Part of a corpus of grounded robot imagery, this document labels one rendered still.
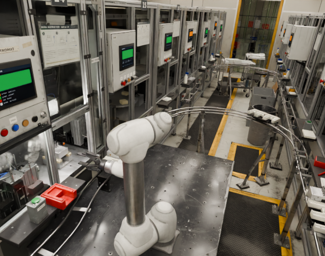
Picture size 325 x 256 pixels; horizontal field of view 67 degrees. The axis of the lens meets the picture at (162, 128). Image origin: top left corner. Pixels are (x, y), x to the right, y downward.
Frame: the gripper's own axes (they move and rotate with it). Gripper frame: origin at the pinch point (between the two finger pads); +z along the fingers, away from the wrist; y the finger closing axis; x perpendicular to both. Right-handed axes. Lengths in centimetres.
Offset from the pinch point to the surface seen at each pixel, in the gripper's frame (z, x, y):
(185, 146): -23, -221, -98
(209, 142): -57, -249, -98
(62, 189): -6.1, 27.5, -4.6
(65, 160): 18.4, -3.2, -8.7
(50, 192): -0.5, 32.0, -5.0
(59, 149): 19.2, -0.2, 2.5
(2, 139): 3, 50, 39
